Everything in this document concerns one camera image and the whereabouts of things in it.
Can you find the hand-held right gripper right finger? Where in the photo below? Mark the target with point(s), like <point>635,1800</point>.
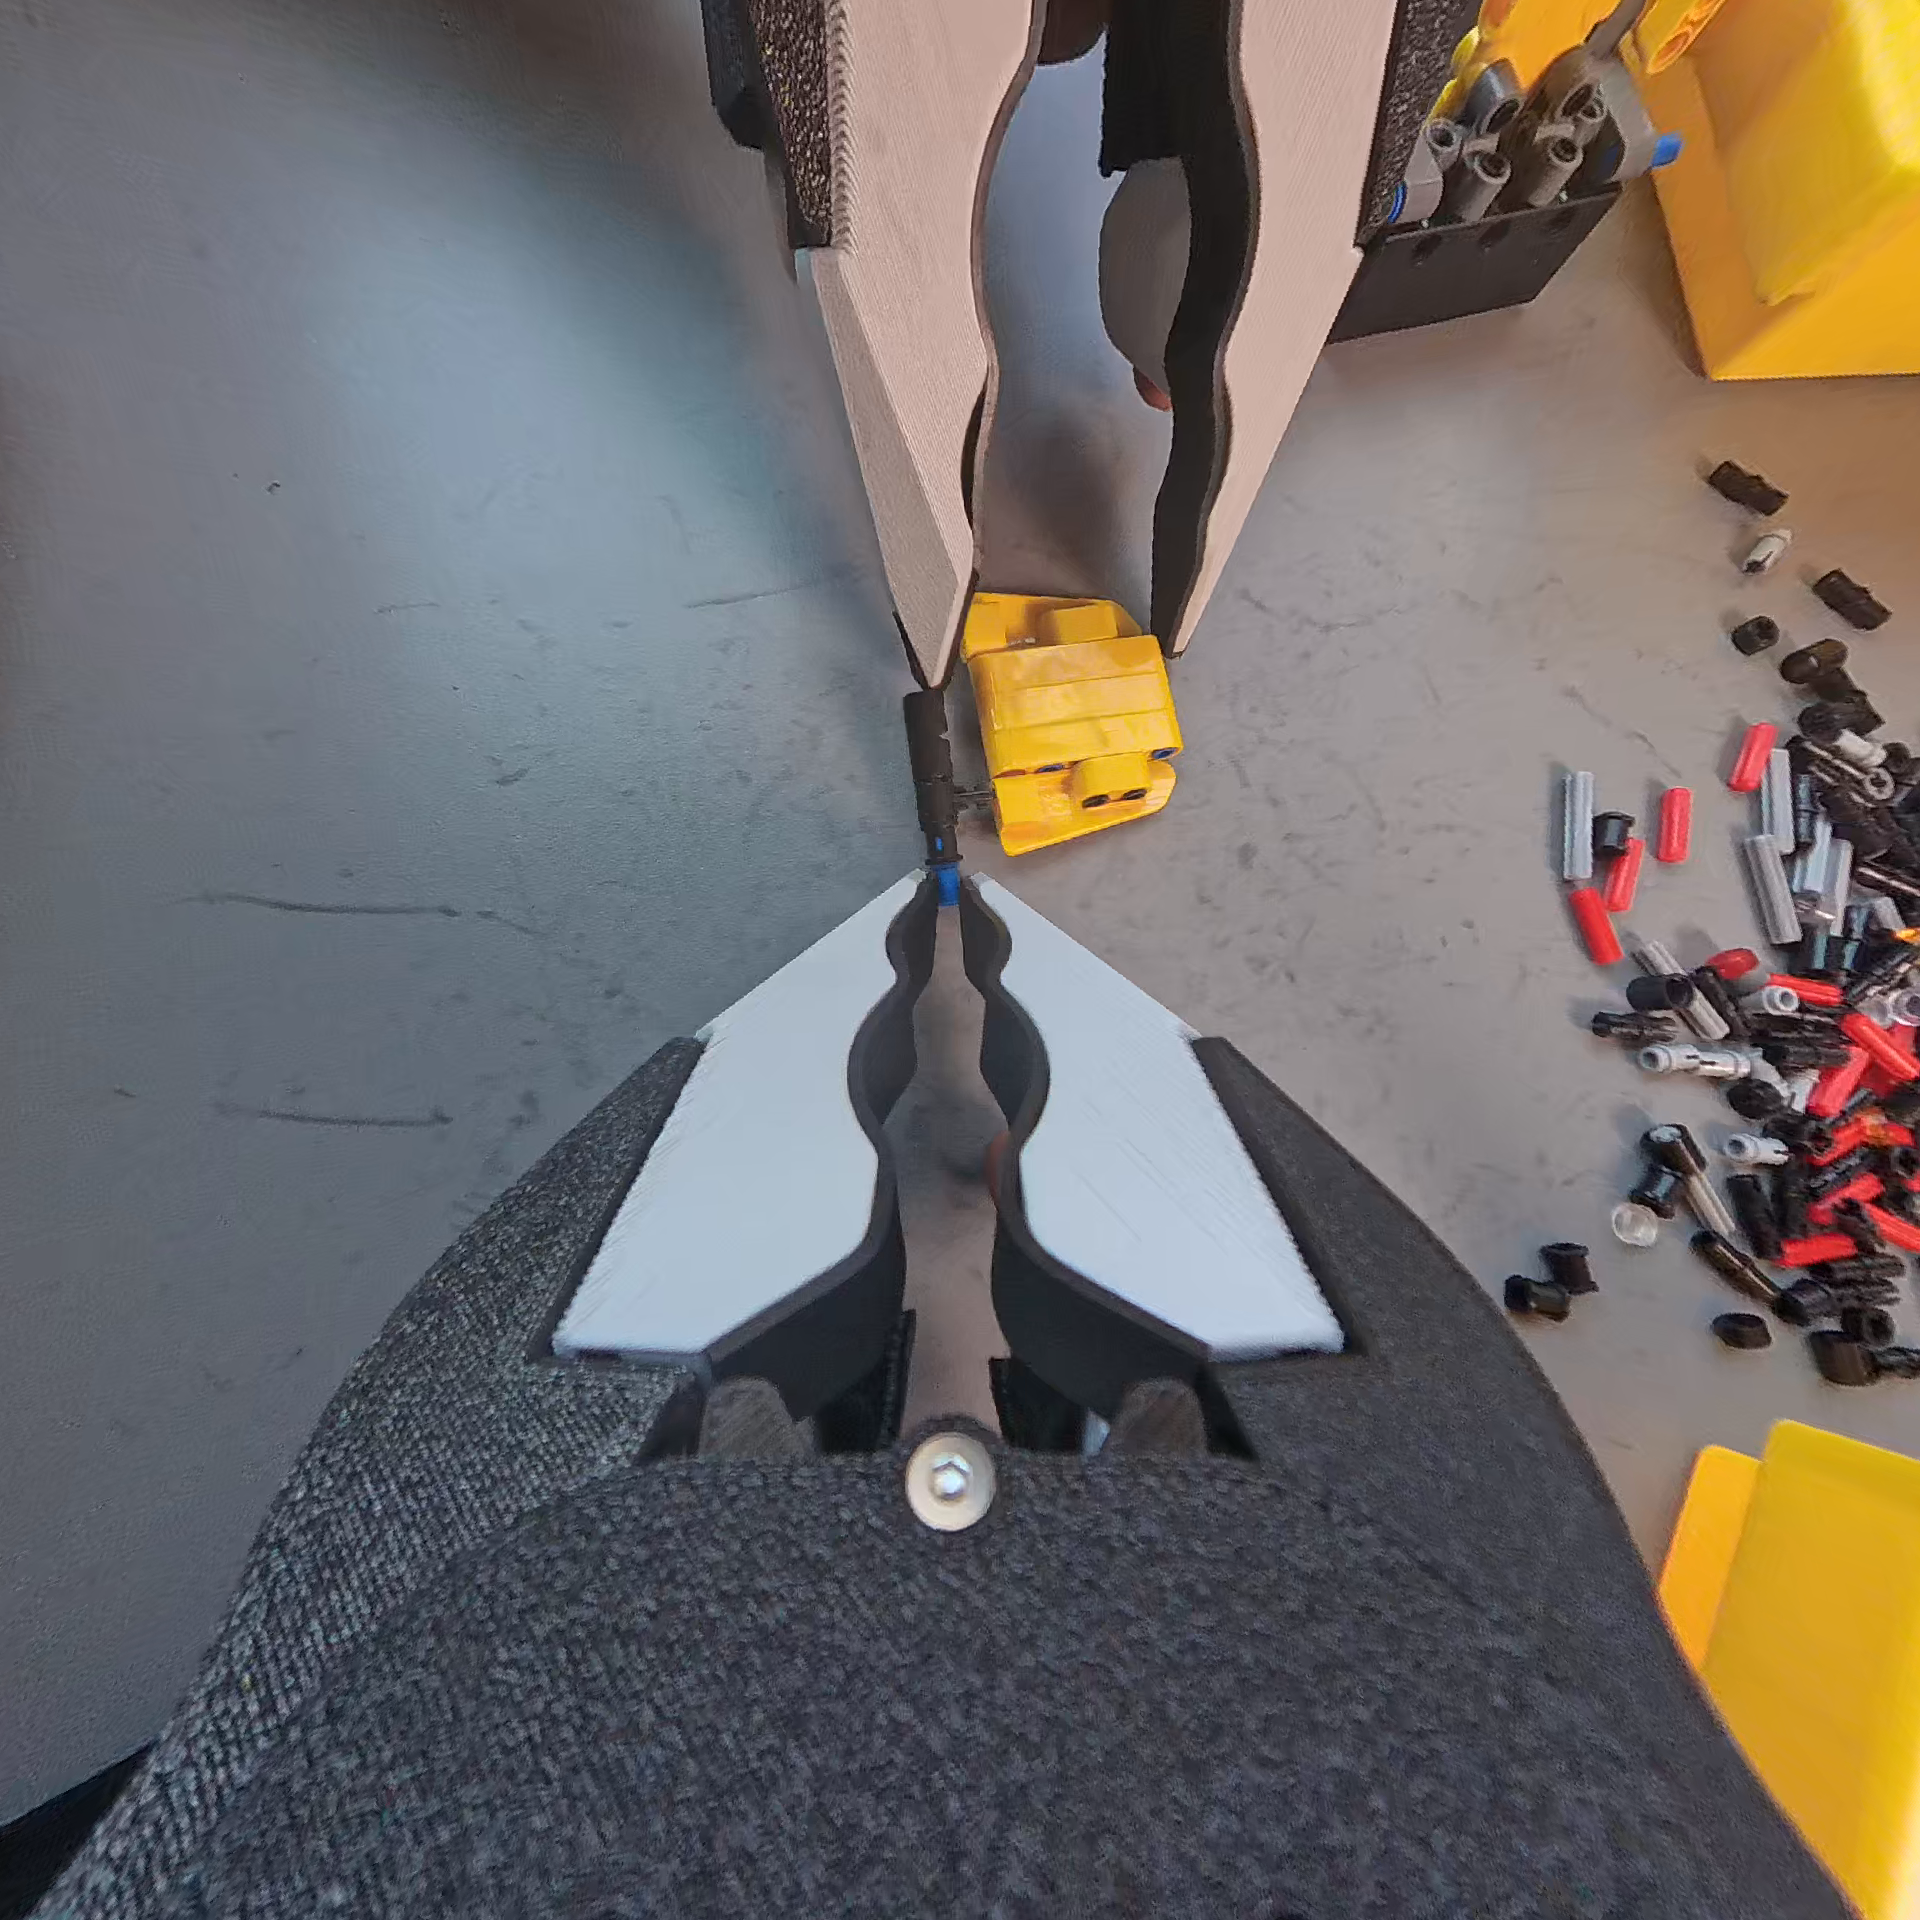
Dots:
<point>1157,1202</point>

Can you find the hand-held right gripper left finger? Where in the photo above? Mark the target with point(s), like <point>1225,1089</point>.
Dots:
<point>736,1188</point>

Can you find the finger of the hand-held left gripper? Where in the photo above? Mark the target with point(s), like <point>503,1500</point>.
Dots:
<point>900,272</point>
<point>1304,226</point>

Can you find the yellow lego block assembly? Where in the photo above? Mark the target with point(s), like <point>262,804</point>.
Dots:
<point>1065,705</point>

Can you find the black connector with blue pin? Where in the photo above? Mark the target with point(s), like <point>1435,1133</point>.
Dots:
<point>927,751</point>

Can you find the black and yellow lego model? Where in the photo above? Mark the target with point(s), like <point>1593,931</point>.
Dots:
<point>1470,255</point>

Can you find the pile of small lego pieces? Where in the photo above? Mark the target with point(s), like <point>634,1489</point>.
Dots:
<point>1800,1050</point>

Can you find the yellow plastic bin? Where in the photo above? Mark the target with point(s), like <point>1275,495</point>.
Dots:
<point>1815,1648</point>
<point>1800,226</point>

